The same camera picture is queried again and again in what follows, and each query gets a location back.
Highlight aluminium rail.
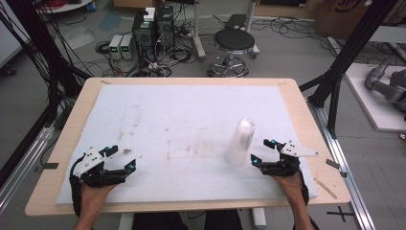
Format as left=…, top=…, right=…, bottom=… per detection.
left=306, top=98, right=377, bottom=230
left=0, top=126, right=56, bottom=213

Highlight flat black box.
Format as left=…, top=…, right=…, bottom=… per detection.
left=224, top=13, right=249, bottom=31

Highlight white foam mat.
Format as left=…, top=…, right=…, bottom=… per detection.
left=56, top=83, right=320, bottom=206

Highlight stack of clear plastic cups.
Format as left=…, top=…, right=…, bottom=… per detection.
left=224, top=117, right=257, bottom=167

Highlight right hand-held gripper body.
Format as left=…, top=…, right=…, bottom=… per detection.
left=259, top=139, right=320, bottom=177

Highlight person's dark trousers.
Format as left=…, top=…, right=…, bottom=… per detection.
left=131, top=209, right=244, bottom=230

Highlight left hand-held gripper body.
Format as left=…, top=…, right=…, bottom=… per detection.
left=72, top=147, right=128, bottom=189

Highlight small white box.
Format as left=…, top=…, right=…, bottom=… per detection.
left=143, top=7, right=157, bottom=23

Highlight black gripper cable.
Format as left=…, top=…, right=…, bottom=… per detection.
left=68, top=157, right=84, bottom=219
left=298, top=168, right=321, bottom=230

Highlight white table leg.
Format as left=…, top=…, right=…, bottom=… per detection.
left=251, top=207, right=268, bottom=230
left=118, top=213, right=136, bottom=230

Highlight grey tape strip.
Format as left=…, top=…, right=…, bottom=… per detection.
left=326, top=158, right=349, bottom=178

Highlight black round stool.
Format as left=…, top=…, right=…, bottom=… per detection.
left=207, top=28, right=260, bottom=79

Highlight person's left hand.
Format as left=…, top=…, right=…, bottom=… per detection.
left=79, top=182, right=118, bottom=214

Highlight person's right hand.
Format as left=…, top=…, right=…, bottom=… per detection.
left=271, top=172, right=305, bottom=206

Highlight white floor board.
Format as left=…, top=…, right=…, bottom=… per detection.
left=344, top=61, right=406, bottom=133

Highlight cardboard box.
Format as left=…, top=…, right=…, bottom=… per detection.
left=313, top=0, right=375, bottom=40

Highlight thin wooden stick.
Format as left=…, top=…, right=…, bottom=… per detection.
left=313, top=176, right=338, bottom=200

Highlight black computer tower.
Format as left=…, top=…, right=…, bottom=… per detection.
left=155, top=5, right=176, bottom=54
left=131, top=11, right=158, bottom=62

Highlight grey metal stand leg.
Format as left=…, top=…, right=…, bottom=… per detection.
left=243, top=0, right=260, bottom=59
left=191, top=0, right=208, bottom=61

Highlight black metal frame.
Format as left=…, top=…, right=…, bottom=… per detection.
left=299, top=0, right=398, bottom=139
left=0, top=0, right=94, bottom=190

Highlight grey power supply unit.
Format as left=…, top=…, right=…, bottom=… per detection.
left=108, top=34, right=124, bottom=61
left=120, top=34, right=135, bottom=61

